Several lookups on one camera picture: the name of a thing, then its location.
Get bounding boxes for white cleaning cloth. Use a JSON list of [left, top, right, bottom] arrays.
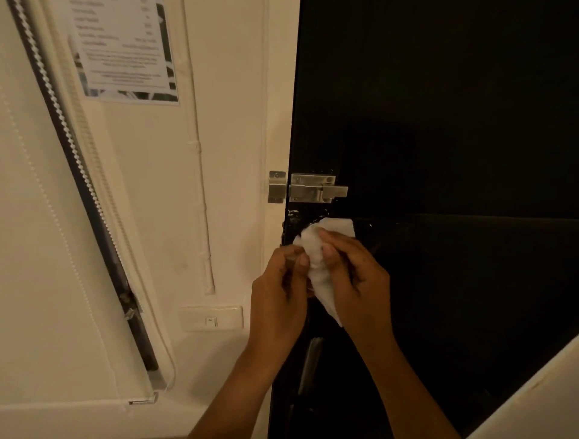
[[293, 217, 356, 327]]

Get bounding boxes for metal bolt keeper plate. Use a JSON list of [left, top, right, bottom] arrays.
[[267, 170, 287, 204]]

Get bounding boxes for person's right hand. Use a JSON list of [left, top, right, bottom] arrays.
[[318, 228, 392, 345]]

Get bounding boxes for white roller blind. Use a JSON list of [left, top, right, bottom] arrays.
[[0, 0, 160, 406]]

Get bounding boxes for white wall cable conduit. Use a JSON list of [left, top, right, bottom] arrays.
[[173, 0, 217, 296]]

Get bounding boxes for white wall switch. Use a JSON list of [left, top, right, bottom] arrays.
[[179, 305, 244, 333]]

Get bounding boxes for white blind bead chain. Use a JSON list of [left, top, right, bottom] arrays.
[[10, 0, 146, 315]]

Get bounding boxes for metal door slide bolt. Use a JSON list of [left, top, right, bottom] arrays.
[[288, 173, 349, 204]]

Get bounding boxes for black door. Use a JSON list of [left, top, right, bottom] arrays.
[[268, 0, 579, 439]]

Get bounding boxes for person's left hand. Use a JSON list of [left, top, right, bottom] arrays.
[[248, 245, 314, 363]]

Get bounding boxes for person's right forearm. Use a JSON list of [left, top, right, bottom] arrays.
[[354, 325, 461, 439]]

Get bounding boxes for printed paper wall notice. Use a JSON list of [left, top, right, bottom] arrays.
[[67, 0, 181, 106]]

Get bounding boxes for person's left forearm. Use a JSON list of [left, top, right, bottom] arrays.
[[187, 350, 296, 439]]

